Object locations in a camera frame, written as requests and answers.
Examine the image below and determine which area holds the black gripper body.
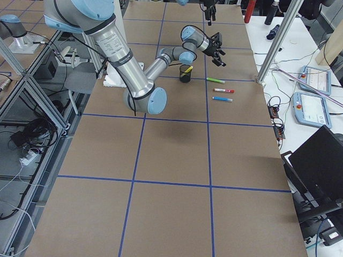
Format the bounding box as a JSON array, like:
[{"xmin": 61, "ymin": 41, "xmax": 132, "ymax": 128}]
[
  {"xmin": 205, "ymin": 32, "xmax": 225, "ymax": 58},
  {"xmin": 200, "ymin": 0, "xmax": 216, "ymax": 10}
]

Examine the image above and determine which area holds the green highlighter pen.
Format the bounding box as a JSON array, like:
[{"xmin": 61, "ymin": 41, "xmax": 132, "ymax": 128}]
[{"xmin": 206, "ymin": 77, "xmax": 225, "ymax": 84}]

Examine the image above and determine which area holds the white marker red cap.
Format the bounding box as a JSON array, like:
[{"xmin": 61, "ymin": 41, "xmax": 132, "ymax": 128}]
[{"xmin": 213, "ymin": 88, "xmax": 235, "ymax": 94}]

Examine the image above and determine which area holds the yellow highlighter pen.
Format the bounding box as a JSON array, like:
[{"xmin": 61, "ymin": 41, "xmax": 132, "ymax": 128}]
[{"xmin": 184, "ymin": 66, "xmax": 193, "ymax": 73}]

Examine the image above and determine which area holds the blue highlighter pen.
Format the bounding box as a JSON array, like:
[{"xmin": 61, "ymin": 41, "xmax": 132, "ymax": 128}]
[{"xmin": 212, "ymin": 96, "xmax": 233, "ymax": 102}]

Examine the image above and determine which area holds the black mesh pen cup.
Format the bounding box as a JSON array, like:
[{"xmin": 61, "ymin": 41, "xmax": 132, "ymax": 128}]
[{"xmin": 179, "ymin": 64, "xmax": 192, "ymax": 83}]

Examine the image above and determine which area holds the red cylinder bottle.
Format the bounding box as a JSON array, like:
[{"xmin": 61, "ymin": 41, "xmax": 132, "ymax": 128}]
[{"xmin": 244, "ymin": 0, "xmax": 256, "ymax": 24}]

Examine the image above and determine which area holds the folded dark plaid umbrella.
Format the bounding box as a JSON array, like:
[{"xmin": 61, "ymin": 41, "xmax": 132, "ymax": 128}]
[{"xmin": 266, "ymin": 24, "xmax": 280, "ymax": 40}]

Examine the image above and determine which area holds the black bottle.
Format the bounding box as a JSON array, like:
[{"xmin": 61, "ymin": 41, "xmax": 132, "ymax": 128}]
[{"xmin": 264, "ymin": 0, "xmax": 279, "ymax": 25}]

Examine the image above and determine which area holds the orange black usb hub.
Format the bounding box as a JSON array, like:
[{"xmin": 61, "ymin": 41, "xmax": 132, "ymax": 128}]
[
  {"xmin": 268, "ymin": 106, "xmax": 279, "ymax": 119},
  {"xmin": 273, "ymin": 125, "xmax": 285, "ymax": 141}
]

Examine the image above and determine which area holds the reacher grabber tool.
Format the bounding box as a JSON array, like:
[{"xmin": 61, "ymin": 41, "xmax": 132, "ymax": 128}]
[{"xmin": 274, "ymin": 69, "xmax": 343, "ymax": 108}]

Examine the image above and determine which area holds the near blue teach pendant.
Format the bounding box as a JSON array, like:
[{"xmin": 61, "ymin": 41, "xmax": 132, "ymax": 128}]
[{"xmin": 293, "ymin": 92, "xmax": 332, "ymax": 129}]

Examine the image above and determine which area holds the blue teach pendant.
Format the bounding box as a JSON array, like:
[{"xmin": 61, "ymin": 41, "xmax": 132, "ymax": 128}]
[
  {"xmin": 293, "ymin": 92, "xmax": 332, "ymax": 129},
  {"xmin": 299, "ymin": 65, "xmax": 332, "ymax": 95}
]

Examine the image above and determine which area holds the far blue teach pendant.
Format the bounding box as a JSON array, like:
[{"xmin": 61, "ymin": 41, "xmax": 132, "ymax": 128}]
[{"xmin": 299, "ymin": 65, "xmax": 332, "ymax": 95}]

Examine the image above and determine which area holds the brown paper table mat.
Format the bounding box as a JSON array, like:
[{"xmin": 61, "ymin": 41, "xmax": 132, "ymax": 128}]
[{"xmin": 26, "ymin": 2, "xmax": 307, "ymax": 256}]

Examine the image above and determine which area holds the black laptop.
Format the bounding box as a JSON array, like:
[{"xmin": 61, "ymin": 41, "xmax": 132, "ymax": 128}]
[{"xmin": 288, "ymin": 124, "xmax": 343, "ymax": 201}]

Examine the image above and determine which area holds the aluminium frame post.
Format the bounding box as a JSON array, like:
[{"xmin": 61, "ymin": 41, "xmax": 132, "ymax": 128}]
[{"xmin": 256, "ymin": 0, "xmax": 304, "ymax": 84}]

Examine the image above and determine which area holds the white camera mast base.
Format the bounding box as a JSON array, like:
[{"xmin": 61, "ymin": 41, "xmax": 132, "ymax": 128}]
[{"xmin": 105, "ymin": 52, "xmax": 145, "ymax": 89}]

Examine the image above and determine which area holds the wooden beam post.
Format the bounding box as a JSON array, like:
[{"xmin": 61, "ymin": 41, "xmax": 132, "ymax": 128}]
[{"xmin": 315, "ymin": 21, "xmax": 343, "ymax": 66}]

